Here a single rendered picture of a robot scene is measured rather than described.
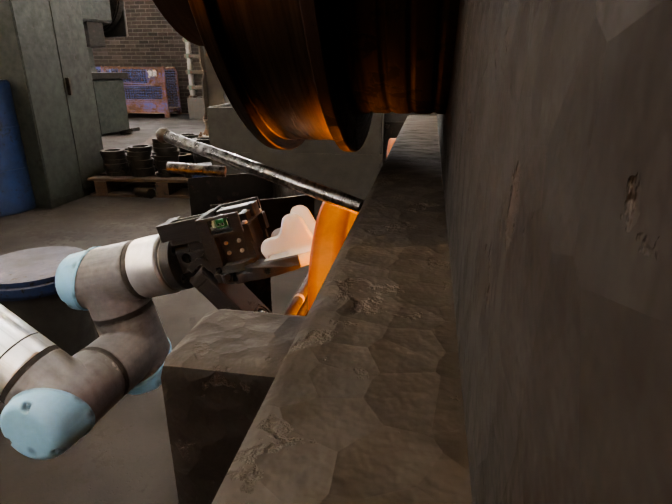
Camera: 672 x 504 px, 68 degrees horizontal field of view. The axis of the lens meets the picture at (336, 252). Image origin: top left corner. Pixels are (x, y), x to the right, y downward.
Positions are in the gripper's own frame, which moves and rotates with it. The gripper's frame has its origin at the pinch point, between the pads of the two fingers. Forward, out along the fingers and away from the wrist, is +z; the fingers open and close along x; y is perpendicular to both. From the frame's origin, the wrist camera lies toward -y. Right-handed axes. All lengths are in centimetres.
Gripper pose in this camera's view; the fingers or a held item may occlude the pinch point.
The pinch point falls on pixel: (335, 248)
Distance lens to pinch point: 56.4
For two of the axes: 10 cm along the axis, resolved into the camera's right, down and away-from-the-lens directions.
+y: -2.5, -9.2, -3.0
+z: 9.5, -1.8, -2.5
